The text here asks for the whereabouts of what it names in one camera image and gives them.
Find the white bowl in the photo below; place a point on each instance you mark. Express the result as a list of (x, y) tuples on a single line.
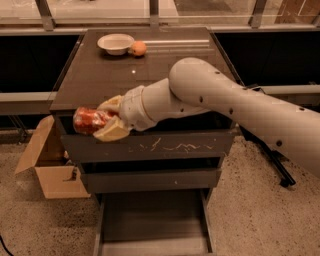
[(115, 44)]

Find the black metal stand leg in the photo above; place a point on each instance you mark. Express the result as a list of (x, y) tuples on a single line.
[(286, 179)]

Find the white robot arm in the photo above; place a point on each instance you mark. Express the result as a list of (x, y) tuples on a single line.
[(194, 86)]

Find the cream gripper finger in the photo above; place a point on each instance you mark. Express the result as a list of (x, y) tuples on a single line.
[(114, 130), (111, 105)]

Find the red coke can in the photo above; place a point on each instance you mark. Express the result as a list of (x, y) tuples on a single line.
[(87, 121)]

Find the orange fruit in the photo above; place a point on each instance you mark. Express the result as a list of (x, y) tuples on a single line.
[(138, 48)]

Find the bottom grey open drawer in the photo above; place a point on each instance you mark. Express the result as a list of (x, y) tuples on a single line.
[(155, 223)]

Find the middle grey drawer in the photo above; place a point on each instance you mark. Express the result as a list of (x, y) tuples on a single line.
[(151, 175)]

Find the open cardboard box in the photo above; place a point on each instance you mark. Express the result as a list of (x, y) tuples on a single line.
[(45, 154)]

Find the top grey drawer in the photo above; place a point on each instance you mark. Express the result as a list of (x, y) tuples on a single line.
[(205, 135)]

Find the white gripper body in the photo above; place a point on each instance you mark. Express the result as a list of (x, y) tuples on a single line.
[(132, 107)]

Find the dark grey drawer cabinet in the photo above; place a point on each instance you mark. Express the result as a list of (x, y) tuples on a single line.
[(94, 76)]

